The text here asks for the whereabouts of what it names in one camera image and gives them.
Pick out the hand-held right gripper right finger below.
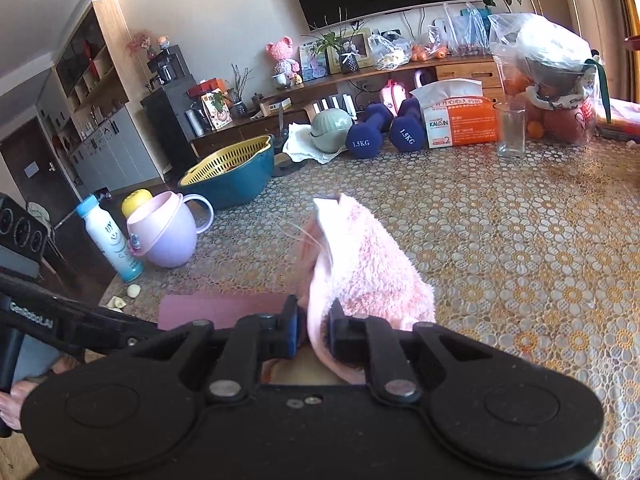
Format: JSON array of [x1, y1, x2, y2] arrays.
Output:
[[327, 300, 506, 404]]

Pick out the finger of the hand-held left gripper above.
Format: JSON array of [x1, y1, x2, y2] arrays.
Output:
[[60, 300, 161, 361]]

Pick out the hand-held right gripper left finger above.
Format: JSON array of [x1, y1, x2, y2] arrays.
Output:
[[111, 296, 301, 404]]

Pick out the pink fluffy towel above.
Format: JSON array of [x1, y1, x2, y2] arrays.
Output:
[[298, 194, 436, 386]]

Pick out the person's left hand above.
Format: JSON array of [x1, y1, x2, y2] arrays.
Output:
[[0, 356, 76, 432]]

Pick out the mauve flat pad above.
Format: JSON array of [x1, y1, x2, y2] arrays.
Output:
[[158, 293, 292, 331]]

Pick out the white bottle with blue cap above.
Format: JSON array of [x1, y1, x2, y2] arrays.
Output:
[[75, 194, 145, 283]]

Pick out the chair with round back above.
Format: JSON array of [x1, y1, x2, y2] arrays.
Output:
[[25, 201, 68, 273]]

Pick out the yellow capped bottle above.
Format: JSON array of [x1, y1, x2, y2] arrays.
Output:
[[121, 189, 154, 221]]

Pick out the dark wooden door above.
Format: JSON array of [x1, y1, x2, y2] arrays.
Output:
[[0, 117, 82, 213]]

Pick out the teal basin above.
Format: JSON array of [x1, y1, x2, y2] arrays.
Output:
[[178, 134, 275, 210]]

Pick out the patterned lace tablecloth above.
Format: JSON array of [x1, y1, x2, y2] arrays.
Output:
[[102, 132, 640, 480]]

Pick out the yellow strainer basket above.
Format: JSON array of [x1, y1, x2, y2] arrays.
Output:
[[179, 135, 274, 187]]

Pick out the white cloth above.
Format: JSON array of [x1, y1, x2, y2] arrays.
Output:
[[282, 122, 347, 165]]

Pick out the navy blue dumbbell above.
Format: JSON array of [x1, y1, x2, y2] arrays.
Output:
[[345, 103, 395, 157], [389, 97, 427, 153]]

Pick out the green ceramic pot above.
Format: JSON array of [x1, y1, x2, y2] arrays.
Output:
[[310, 109, 354, 153]]

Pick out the black side cabinet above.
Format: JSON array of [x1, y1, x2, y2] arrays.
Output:
[[139, 81, 202, 162]]

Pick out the metal kettle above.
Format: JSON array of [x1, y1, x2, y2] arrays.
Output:
[[184, 104, 209, 137]]

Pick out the white slatted rack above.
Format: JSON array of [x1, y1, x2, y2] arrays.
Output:
[[309, 93, 359, 117]]

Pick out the printed snack packet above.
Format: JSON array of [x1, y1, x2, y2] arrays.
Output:
[[200, 88, 234, 131]]

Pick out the vase with dry twigs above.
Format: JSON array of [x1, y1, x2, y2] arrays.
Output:
[[229, 63, 252, 117]]

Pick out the pink small bag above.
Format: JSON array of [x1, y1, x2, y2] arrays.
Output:
[[378, 79, 405, 116]]

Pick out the orange and white tissue pack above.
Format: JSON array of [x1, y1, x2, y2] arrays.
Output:
[[409, 78, 501, 150]]

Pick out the red flat box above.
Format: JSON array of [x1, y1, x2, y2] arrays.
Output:
[[187, 77, 224, 99]]

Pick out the black coffee machine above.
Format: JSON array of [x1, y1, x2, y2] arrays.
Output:
[[146, 44, 189, 87]]

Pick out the clear drinking glass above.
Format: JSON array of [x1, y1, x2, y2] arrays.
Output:
[[492, 101, 527, 158]]

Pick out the pink pig plush toy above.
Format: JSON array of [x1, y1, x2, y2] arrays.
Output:
[[265, 36, 301, 79]]

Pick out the potted plant in dark pot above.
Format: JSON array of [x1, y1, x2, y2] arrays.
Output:
[[303, 8, 367, 74]]

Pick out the pink flower vase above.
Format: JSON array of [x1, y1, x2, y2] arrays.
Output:
[[126, 32, 159, 62]]

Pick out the clear plastic bag of food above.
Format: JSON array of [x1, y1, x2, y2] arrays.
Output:
[[367, 30, 414, 72]]

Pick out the wooden television cabinet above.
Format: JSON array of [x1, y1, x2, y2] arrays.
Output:
[[190, 52, 506, 158]]

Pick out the oranges on cabinet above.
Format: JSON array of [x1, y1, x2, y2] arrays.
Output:
[[410, 44, 449, 64]]

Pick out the clear plastic bag with blue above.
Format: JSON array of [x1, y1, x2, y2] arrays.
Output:
[[442, 2, 492, 57]]

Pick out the clear plastic bag of fruit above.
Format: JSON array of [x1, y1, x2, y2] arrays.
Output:
[[487, 12, 609, 147]]

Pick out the stack of books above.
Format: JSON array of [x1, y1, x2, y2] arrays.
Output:
[[596, 99, 640, 142]]

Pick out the lilac bowl with handle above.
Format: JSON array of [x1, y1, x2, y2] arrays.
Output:
[[125, 190, 215, 268]]

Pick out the wooden wall shelf unit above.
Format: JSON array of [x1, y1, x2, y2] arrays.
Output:
[[36, 0, 167, 197]]

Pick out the cream photo frame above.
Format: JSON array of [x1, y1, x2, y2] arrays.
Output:
[[345, 27, 376, 69]]

